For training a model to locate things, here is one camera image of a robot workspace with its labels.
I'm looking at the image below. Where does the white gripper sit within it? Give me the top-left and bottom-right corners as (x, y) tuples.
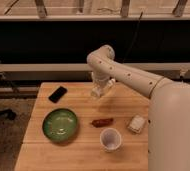
(91, 71), (113, 88)

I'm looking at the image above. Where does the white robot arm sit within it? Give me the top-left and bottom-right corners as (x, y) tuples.
(87, 45), (190, 171)

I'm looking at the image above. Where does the green ceramic bowl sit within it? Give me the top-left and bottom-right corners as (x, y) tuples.
(42, 108), (78, 143)

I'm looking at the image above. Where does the black smartphone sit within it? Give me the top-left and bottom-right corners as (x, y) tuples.
(48, 86), (67, 103)

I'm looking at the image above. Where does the brown sausage toy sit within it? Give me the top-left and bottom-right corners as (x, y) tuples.
(91, 118), (114, 128)

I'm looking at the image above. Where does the white wrapped packet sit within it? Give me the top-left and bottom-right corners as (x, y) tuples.
(128, 115), (145, 134)

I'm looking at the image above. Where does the black office chair base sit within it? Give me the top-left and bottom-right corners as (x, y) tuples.
(0, 109), (17, 120)

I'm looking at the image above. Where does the black hanging cable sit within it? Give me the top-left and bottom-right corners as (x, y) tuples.
(121, 12), (144, 64)

